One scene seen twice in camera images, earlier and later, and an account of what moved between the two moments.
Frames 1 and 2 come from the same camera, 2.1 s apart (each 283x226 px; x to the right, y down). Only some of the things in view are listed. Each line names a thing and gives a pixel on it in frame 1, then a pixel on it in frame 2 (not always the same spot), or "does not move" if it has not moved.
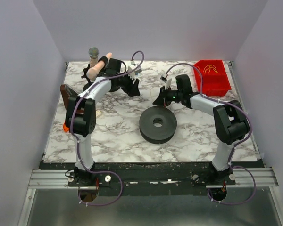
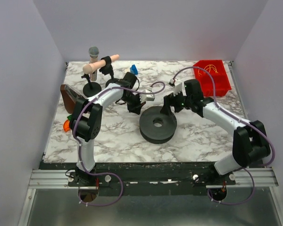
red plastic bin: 215,81 does not move
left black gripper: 129,83 to 134,104
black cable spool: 154,134 does not move
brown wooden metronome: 70,95 does not move
